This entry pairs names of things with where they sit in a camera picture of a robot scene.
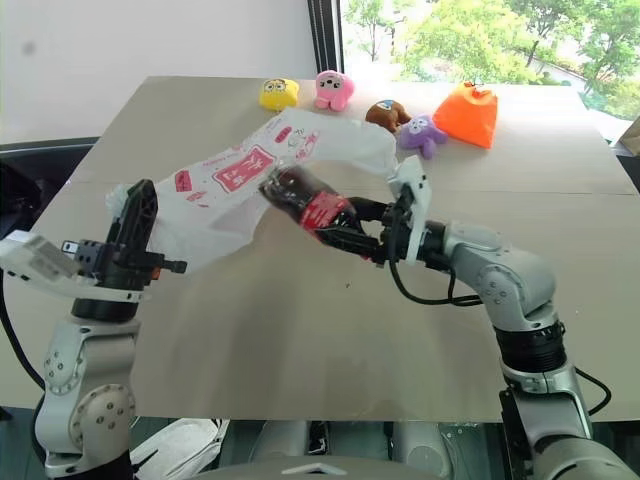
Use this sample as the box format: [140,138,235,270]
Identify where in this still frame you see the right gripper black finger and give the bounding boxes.
[348,198,392,223]
[316,225,384,262]

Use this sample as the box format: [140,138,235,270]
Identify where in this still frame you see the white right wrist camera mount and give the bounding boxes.
[385,155,432,265]

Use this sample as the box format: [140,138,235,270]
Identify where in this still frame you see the grey rounded robot leg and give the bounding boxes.
[388,420,454,469]

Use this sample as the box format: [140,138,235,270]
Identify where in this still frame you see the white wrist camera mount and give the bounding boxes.
[0,230,152,304]
[385,155,432,265]

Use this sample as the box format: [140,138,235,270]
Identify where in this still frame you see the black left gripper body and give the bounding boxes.
[61,218,188,292]

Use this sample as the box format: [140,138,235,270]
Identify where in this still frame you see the yellow plush toy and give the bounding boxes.
[257,76,301,112]

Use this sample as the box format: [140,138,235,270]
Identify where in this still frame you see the white plastic bag red print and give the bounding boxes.
[103,106,400,274]

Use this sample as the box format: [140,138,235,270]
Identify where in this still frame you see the dark window frame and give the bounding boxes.
[306,0,347,81]

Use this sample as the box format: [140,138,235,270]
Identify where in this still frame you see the pink octopus plush toy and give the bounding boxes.
[314,70,358,112]

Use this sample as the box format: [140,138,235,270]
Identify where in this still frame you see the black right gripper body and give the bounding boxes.
[372,192,417,267]

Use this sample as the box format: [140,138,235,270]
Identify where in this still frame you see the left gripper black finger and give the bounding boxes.
[119,178,160,254]

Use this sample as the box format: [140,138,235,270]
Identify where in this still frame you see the brown plush toy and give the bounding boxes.
[365,99,413,136]

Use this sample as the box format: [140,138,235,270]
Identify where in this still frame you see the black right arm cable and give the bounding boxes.
[388,259,485,307]

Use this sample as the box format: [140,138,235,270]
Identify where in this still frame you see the brown cardboard box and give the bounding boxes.
[606,116,640,157]

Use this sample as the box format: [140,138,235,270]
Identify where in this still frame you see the purple octopus plush toy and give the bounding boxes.
[396,113,449,160]

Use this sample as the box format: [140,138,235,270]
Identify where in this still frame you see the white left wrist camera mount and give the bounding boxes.
[0,230,152,304]

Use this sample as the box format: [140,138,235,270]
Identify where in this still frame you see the orange fabric pouch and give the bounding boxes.
[431,81,501,151]

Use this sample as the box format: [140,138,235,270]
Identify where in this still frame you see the cola bottle with red cap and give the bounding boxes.
[257,167,362,246]

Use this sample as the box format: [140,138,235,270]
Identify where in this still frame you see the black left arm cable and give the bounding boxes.
[0,269,47,401]

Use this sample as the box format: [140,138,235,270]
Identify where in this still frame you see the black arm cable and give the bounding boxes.
[0,269,47,401]
[388,259,485,307]

